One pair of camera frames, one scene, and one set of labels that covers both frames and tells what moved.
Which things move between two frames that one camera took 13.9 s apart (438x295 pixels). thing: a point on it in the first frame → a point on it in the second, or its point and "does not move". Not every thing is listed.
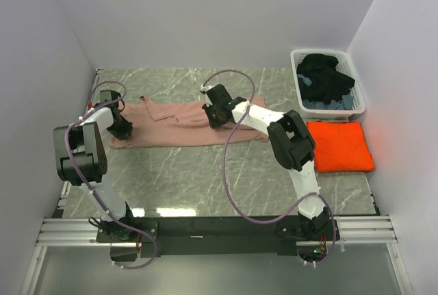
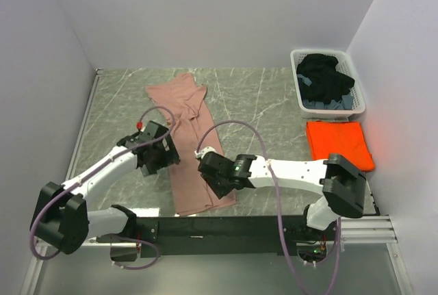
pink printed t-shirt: [182, 124] → [194, 194]
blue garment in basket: [345, 103] does not move
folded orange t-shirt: [340, 146] does not move
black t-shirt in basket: [328, 83] does not move
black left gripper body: [120, 128] → [161, 157]
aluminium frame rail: [354, 231] does not move
